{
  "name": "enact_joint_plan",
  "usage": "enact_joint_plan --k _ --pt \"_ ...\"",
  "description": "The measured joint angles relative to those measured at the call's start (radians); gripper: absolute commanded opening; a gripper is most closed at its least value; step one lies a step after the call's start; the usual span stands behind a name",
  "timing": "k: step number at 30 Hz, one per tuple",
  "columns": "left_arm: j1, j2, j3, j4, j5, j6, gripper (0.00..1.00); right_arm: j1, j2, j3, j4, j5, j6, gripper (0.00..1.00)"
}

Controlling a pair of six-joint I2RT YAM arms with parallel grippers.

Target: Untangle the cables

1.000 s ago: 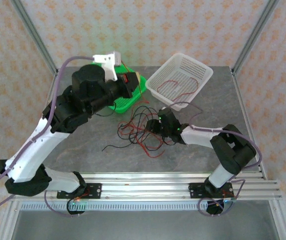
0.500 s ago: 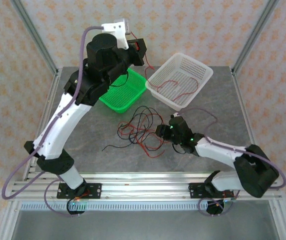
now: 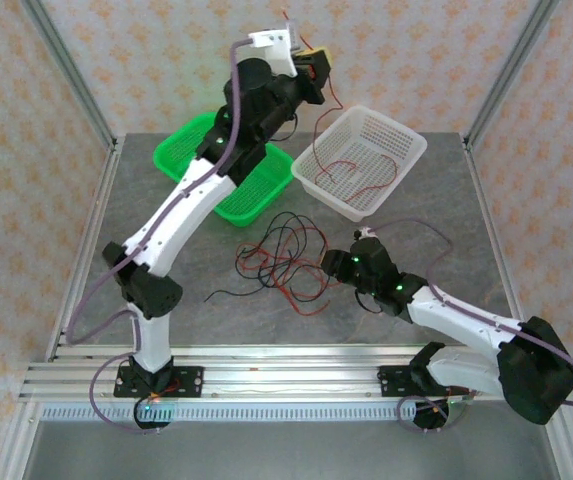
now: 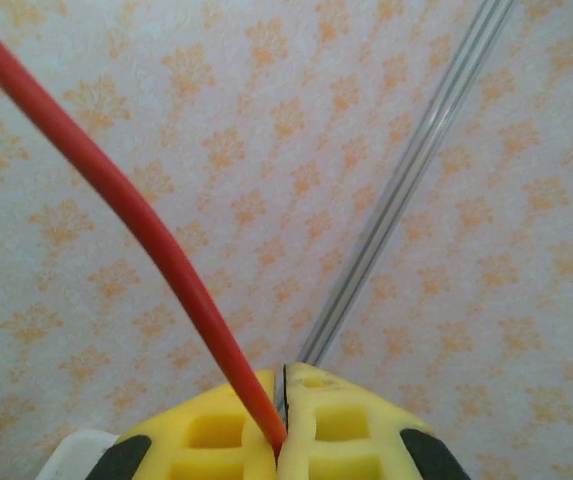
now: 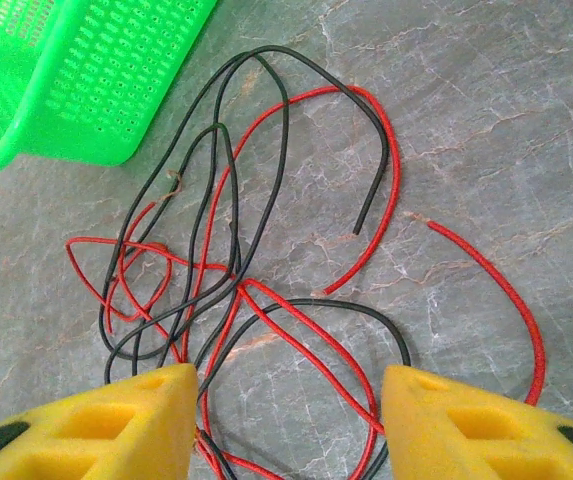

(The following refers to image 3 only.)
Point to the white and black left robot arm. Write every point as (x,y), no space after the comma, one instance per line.
(181,215)

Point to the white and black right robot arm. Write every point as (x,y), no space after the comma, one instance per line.
(456,320)

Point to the white plastic basket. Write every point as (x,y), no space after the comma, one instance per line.
(366,140)

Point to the green plastic basket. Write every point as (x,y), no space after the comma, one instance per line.
(266,187)

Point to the black round controller board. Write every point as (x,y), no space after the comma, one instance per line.
(153,419)
(433,416)

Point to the grey metal panel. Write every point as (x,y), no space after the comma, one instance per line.
(286,450)

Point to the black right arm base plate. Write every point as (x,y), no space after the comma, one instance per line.
(391,380)

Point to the aluminium mounting rail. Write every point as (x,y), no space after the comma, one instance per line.
(291,375)

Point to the aluminium table side rail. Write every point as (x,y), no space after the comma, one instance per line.
(491,240)
(96,225)

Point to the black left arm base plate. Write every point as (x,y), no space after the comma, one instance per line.
(191,382)

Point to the aluminium frame post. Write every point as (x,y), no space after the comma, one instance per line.
(508,70)
(73,70)

